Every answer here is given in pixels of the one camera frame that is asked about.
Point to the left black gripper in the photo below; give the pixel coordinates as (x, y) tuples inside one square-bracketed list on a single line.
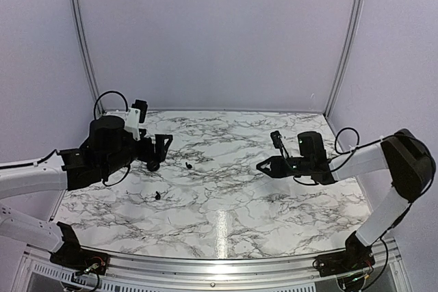
[(160, 151)]

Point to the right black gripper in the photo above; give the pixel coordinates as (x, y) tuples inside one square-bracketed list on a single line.
[(276, 170)]

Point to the black round charging case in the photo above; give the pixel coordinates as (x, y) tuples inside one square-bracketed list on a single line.
[(152, 166)]

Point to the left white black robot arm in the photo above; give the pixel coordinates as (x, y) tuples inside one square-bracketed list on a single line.
[(110, 146)]

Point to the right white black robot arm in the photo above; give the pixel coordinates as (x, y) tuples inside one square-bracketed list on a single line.
[(401, 158)]

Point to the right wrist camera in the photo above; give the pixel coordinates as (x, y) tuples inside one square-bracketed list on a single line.
[(276, 138)]

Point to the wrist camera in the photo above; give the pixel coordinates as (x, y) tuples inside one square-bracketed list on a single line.
[(276, 138), (134, 118)]

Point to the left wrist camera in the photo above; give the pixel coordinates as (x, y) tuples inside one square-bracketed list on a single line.
[(134, 118)]

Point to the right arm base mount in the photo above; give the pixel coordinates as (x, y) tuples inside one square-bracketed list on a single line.
[(345, 261)]

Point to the aluminium front rail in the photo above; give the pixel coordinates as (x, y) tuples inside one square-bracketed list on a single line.
[(128, 272)]

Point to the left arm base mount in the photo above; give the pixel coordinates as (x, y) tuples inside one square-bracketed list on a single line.
[(72, 255)]

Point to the left corner aluminium post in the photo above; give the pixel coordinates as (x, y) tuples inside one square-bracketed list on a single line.
[(85, 54)]

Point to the corner aluminium post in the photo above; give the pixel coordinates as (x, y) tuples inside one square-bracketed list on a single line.
[(85, 54), (352, 28)]

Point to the right corner aluminium post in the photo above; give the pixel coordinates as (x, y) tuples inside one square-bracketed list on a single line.
[(352, 28)]

